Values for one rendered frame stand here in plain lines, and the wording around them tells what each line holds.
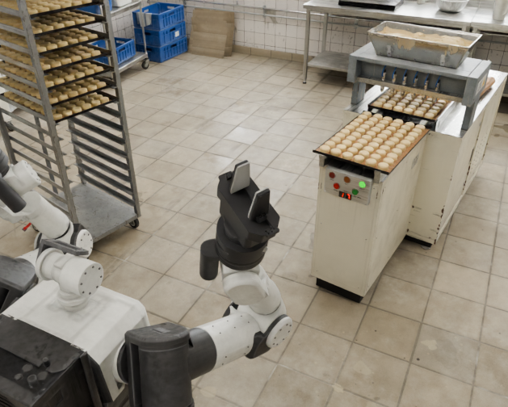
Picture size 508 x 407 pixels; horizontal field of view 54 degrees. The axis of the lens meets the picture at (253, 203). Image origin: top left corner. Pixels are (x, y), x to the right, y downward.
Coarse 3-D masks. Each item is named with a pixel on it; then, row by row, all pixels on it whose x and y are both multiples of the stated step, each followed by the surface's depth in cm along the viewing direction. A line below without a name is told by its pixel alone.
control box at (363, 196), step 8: (328, 168) 249; (336, 168) 249; (328, 176) 251; (336, 176) 248; (344, 176) 245; (352, 176) 243; (360, 176) 243; (328, 184) 253; (344, 184) 248; (352, 184) 245; (368, 184) 240; (328, 192) 256; (336, 192) 253; (344, 192) 250; (360, 192) 244; (368, 192) 242; (352, 200) 249; (360, 200) 247; (368, 200) 245
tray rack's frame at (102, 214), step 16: (0, 112) 302; (0, 128) 307; (80, 160) 359; (80, 192) 359; (96, 192) 359; (80, 208) 342; (96, 208) 342; (112, 208) 342; (128, 208) 342; (32, 224) 342; (96, 224) 327; (112, 224) 327; (96, 240) 316
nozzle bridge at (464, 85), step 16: (368, 48) 301; (352, 64) 293; (368, 64) 297; (384, 64) 282; (400, 64) 278; (416, 64) 277; (464, 64) 277; (480, 64) 277; (352, 80) 298; (368, 80) 296; (400, 80) 290; (432, 80) 280; (448, 80) 275; (464, 80) 271; (480, 80) 267; (352, 96) 314; (432, 96) 279; (448, 96) 274; (464, 96) 266; (464, 112) 281; (464, 128) 285
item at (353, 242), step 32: (416, 160) 283; (320, 192) 263; (384, 192) 247; (320, 224) 273; (352, 224) 260; (384, 224) 268; (320, 256) 284; (352, 256) 270; (384, 256) 292; (352, 288) 282
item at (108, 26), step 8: (104, 0) 262; (104, 8) 264; (104, 24) 270; (112, 32) 272; (112, 40) 274; (112, 48) 276; (112, 56) 277; (112, 64) 281; (120, 88) 289; (120, 96) 291; (120, 104) 293; (120, 120) 300; (128, 136) 307; (128, 144) 309; (128, 152) 311; (128, 160) 314; (136, 192) 329; (136, 200) 332; (136, 208) 334
